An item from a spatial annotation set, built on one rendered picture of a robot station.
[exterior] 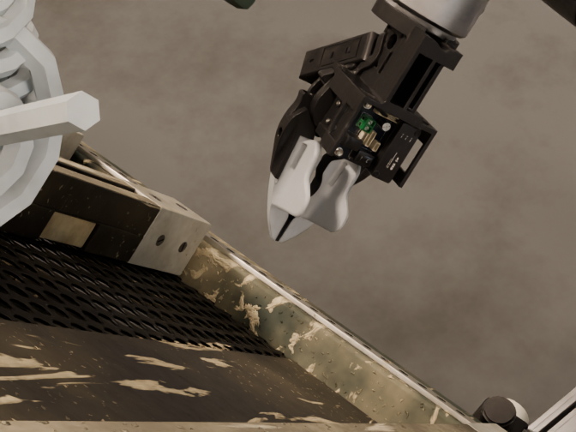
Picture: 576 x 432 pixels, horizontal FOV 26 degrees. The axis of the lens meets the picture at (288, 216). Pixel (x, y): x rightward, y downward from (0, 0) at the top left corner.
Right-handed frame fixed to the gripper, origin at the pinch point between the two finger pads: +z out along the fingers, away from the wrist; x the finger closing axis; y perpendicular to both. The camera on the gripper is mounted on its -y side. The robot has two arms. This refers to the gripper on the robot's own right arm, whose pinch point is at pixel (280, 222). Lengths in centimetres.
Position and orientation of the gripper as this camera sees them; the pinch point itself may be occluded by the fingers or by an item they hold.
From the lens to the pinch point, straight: 102.0
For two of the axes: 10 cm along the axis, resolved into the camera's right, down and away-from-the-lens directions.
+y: 3.0, 4.6, -8.4
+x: 8.1, 3.4, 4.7
